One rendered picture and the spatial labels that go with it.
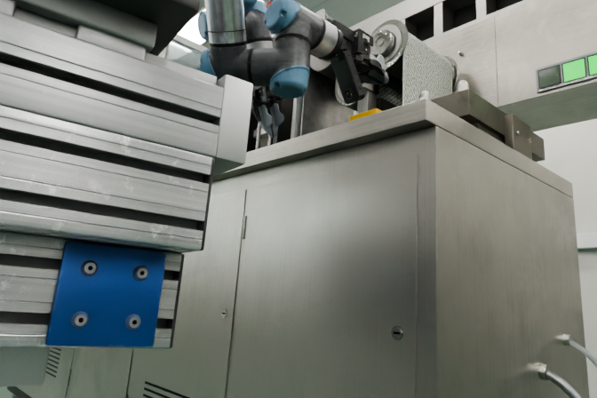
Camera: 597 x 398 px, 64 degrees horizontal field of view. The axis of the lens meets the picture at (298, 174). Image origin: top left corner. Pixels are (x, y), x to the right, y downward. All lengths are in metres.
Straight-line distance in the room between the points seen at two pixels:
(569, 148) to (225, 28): 3.27
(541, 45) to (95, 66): 1.27
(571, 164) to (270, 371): 3.19
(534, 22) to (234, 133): 1.20
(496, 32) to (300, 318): 1.05
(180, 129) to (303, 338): 0.60
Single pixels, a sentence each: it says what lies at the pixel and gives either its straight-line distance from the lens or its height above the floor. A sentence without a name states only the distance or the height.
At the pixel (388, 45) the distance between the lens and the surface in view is 1.33.
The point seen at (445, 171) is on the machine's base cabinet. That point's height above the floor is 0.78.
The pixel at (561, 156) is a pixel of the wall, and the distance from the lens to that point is 3.96.
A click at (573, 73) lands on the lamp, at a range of 1.45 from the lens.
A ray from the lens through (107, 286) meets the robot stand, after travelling 0.46.
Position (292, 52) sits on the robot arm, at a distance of 0.96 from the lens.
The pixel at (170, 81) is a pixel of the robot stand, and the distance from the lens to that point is 0.47.
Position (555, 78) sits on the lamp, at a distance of 1.46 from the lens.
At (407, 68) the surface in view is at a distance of 1.31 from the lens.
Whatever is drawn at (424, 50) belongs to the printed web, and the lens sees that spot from 1.41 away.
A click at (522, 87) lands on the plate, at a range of 1.49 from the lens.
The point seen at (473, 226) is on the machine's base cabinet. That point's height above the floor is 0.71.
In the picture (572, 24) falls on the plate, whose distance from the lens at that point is 1.52.
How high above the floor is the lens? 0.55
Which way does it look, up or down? 15 degrees up
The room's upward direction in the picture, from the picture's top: 4 degrees clockwise
